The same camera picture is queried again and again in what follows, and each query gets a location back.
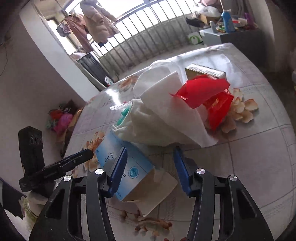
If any blue white tissue box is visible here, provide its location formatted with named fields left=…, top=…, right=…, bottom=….
left=94, top=129, right=178, bottom=217

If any green plastic bag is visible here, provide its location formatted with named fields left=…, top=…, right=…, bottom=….
left=116, top=106, right=130, bottom=126

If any red plastic bag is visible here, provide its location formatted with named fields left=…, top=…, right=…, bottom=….
left=172, top=75, right=234, bottom=131

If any white paper towel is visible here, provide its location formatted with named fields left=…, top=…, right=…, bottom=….
left=133, top=60, right=218, bottom=148

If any floral table cloth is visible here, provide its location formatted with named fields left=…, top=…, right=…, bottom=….
left=66, top=43, right=295, bottom=240

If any black plastic crate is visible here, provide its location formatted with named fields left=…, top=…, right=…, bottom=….
left=77, top=53, right=114, bottom=87

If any pink hanging garment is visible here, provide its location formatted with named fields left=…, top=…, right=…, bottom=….
left=65, top=14, right=93, bottom=53

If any beige hanging jacket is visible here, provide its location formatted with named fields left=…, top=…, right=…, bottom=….
left=80, top=1, right=119, bottom=46

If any grey cabinet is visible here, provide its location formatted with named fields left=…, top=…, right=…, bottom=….
left=200, top=28, right=265, bottom=65

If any white green paper bag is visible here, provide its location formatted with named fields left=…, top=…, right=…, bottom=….
left=188, top=32, right=203, bottom=45

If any metal balcony railing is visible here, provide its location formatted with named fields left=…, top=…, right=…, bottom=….
left=90, top=1, right=198, bottom=75

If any blue detergent bottle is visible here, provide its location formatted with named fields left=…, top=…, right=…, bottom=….
left=221, top=11, right=235, bottom=33

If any purple cup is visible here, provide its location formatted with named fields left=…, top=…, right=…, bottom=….
left=244, top=12, right=253, bottom=26

